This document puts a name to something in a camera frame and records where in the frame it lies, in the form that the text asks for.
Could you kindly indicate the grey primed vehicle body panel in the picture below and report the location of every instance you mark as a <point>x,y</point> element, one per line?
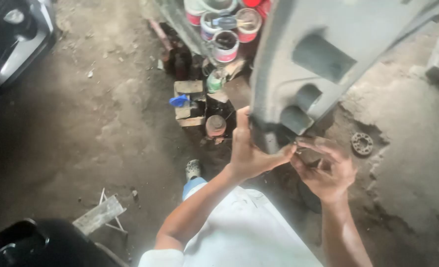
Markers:
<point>315,55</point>

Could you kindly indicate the grey wooden plank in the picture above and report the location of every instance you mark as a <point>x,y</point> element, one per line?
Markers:
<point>99,215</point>

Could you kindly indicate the dark brown bottles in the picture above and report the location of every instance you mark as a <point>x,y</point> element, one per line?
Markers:
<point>178,61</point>

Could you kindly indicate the glossy black vehicle part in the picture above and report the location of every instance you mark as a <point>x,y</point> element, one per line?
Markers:
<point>37,246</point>

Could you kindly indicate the silver and black vehicle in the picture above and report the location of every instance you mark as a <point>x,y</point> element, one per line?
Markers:
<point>15,40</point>

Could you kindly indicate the grey metal bar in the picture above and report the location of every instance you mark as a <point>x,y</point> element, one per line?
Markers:
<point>182,22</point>

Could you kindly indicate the person's right hand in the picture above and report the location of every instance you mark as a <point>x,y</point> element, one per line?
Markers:
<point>334,178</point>

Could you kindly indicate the small green tin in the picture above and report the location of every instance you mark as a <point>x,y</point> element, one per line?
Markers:
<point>215,82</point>

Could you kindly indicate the person's white shirt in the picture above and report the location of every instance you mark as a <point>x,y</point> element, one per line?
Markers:
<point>241,230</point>

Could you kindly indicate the person's grey clog shoe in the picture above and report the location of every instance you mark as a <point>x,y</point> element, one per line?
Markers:
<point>193,169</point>

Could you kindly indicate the person's left hand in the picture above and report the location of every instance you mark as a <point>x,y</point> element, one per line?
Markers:
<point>247,155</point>

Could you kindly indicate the rusty round can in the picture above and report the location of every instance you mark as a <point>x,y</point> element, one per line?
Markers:
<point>215,126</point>

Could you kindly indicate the cluster of paint cans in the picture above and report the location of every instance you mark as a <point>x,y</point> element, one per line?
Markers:
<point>225,40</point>

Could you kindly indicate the dark sandpaper piece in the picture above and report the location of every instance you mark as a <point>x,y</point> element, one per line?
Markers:
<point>310,155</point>

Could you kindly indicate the pink pipe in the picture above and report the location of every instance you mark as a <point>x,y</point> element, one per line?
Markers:
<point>160,34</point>

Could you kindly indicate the person's blue trouser leg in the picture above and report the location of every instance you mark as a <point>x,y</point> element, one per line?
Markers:
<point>192,187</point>

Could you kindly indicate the blue plastic cap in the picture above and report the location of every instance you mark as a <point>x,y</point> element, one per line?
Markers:
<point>179,100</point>

